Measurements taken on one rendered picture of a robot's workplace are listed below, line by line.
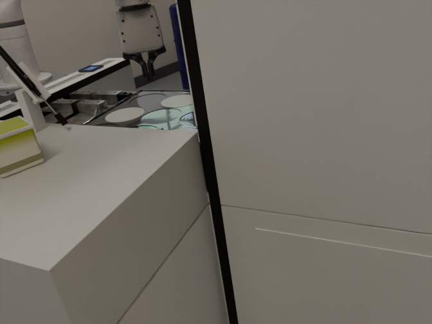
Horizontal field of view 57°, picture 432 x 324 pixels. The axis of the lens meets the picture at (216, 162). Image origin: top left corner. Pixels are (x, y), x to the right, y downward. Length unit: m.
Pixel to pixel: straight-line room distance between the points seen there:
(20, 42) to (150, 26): 0.59
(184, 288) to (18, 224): 0.30
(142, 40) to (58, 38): 3.19
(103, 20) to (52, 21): 0.56
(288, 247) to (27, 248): 0.44
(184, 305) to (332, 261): 0.27
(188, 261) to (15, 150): 0.33
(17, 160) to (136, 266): 0.26
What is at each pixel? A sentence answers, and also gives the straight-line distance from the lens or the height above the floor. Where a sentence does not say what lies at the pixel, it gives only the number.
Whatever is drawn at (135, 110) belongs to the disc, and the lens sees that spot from 1.06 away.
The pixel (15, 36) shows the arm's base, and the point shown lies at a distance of 1.48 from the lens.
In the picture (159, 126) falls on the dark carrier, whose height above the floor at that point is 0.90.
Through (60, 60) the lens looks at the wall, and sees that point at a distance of 4.17.
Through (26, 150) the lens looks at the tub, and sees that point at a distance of 0.69.
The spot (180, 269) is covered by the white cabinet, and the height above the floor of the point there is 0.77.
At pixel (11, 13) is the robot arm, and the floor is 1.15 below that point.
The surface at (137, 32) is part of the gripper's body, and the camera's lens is 1.00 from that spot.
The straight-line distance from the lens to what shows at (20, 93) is 0.84.
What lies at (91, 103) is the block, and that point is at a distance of 1.17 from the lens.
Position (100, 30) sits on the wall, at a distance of 4.42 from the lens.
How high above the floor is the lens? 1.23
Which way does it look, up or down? 27 degrees down
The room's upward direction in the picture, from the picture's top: 8 degrees counter-clockwise
